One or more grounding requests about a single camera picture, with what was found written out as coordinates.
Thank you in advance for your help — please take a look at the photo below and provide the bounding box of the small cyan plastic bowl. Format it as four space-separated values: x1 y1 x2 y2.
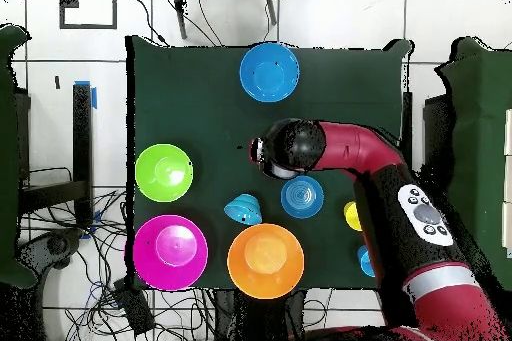
223 193 264 226

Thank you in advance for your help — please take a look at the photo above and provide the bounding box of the medium translucent blue bowl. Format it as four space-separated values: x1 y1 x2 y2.
280 175 325 220

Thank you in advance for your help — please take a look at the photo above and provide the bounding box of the large blue plastic bowl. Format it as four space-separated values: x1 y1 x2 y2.
239 41 301 104

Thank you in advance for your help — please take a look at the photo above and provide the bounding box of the white boxes stack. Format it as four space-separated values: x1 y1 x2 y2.
501 107 512 259

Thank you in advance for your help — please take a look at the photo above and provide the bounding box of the dark green tablecloth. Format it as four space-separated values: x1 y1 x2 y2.
124 34 415 292

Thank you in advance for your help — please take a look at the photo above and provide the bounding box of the lime green plastic bowl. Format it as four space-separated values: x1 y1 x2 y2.
134 143 195 203

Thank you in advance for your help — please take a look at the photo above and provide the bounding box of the orange plastic bowl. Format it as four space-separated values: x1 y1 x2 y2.
226 223 306 301

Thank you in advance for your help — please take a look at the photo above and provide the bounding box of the yellow plastic cup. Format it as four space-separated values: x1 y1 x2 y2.
342 200 364 233

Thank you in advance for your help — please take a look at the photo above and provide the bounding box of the magenta pink plastic bowl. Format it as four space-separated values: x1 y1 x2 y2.
132 213 210 292

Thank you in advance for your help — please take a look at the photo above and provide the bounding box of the light blue plastic cup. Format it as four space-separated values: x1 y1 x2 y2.
356 244 376 279

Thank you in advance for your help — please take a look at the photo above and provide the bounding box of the blue tape strip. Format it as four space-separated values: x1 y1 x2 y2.
73 79 98 110

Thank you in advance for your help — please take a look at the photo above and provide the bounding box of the black power brick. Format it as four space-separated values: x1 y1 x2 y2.
111 277 156 337

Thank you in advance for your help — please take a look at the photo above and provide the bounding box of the green cloth covered side table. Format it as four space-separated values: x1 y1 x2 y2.
0 23 39 289
435 36 512 298

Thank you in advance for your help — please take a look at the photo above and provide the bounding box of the black cable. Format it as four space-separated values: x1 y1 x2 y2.
128 0 170 47

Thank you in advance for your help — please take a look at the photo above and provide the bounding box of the black metal table frame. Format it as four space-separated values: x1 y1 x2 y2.
400 90 455 174
17 82 95 230

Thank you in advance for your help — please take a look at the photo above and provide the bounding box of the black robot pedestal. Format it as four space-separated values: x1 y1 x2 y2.
213 288 309 341

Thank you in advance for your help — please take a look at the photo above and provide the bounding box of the tangle of floor cables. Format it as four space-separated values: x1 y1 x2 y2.
19 166 217 341

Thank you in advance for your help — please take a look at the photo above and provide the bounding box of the gray pedestal foot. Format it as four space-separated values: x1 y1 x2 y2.
17 227 84 274

